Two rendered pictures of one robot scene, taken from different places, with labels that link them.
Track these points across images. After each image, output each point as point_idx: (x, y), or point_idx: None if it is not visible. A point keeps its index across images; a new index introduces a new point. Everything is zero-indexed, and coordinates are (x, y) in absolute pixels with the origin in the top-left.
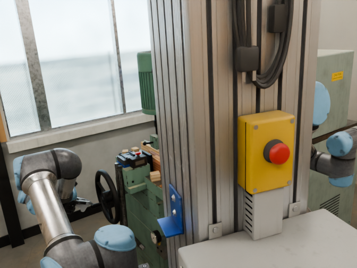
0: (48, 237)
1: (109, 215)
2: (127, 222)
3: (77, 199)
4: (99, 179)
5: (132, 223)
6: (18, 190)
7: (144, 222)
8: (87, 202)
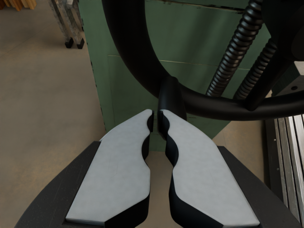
0: None
1: (259, 101)
2: (99, 86)
3: (141, 211)
4: None
5: (131, 80)
6: None
7: (212, 59)
8: (209, 138)
